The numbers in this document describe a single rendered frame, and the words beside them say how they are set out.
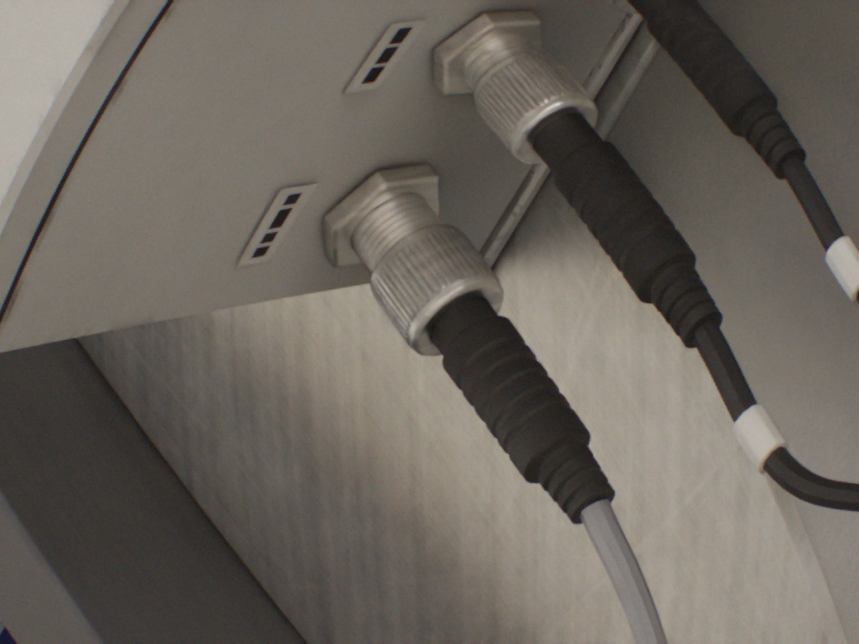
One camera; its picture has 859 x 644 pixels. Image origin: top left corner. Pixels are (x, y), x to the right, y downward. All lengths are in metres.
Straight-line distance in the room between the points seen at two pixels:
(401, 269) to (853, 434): 0.08
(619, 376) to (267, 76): 0.09
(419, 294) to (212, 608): 0.11
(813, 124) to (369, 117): 0.07
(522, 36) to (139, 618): 0.14
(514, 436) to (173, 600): 0.11
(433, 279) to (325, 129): 0.03
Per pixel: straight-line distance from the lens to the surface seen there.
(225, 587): 0.94
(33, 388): 0.95
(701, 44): 0.79
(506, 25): 0.83
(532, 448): 0.83
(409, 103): 0.84
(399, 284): 0.84
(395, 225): 0.85
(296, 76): 0.82
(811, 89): 0.83
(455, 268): 0.84
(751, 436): 0.80
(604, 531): 0.83
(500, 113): 0.82
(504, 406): 0.83
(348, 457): 0.92
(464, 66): 0.83
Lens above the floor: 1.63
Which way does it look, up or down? 8 degrees down
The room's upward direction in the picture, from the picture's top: 3 degrees counter-clockwise
